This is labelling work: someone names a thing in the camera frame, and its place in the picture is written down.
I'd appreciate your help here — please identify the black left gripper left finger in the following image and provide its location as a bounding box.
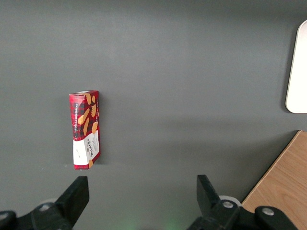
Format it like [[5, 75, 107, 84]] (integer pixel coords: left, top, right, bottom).
[[0, 176, 90, 230]]

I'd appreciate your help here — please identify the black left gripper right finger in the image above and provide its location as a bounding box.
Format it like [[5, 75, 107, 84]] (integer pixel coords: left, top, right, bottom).
[[186, 174, 298, 230]]

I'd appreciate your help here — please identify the wooden drawer cabinet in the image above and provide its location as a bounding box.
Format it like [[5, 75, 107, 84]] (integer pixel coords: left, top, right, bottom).
[[241, 130, 307, 230]]

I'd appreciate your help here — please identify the red tartan shortbread box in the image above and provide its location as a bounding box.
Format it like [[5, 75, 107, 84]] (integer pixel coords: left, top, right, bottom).
[[69, 90, 101, 171]]

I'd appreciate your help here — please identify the white plastic tray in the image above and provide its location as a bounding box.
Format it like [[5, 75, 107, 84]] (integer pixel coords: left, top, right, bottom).
[[285, 19, 307, 114]]

